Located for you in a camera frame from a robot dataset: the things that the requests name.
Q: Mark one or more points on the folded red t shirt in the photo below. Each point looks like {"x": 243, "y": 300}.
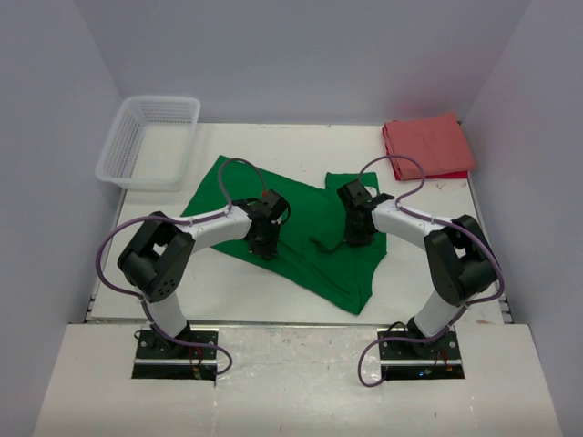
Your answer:
{"x": 452, "y": 175}

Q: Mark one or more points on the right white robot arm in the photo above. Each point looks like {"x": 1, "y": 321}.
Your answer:
{"x": 460, "y": 260}

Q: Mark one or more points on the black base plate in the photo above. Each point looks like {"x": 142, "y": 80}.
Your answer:
{"x": 159, "y": 359}
{"x": 405, "y": 361}

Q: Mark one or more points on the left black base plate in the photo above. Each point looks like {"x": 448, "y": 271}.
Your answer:
{"x": 159, "y": 359}

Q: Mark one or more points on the green t shirt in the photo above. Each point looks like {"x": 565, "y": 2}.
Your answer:
{"x": 311, "y": 248}

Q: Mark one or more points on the folded pink t shirt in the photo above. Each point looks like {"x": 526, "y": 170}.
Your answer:
{"x": 434, "y": 145}

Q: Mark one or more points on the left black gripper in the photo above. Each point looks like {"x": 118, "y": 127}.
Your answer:
{"x": 266, "y": 251}

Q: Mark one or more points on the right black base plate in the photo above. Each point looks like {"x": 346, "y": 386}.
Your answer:
{"x": 405, "y": 361}

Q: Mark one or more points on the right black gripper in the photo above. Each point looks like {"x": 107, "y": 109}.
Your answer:
{"x": 354, "y": 238}

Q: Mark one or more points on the white plastic basket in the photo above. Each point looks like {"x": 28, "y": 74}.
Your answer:
{"x": 149, "y": 144}

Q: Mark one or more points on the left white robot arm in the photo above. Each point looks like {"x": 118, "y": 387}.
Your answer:
{"x": 155, "y": 259}

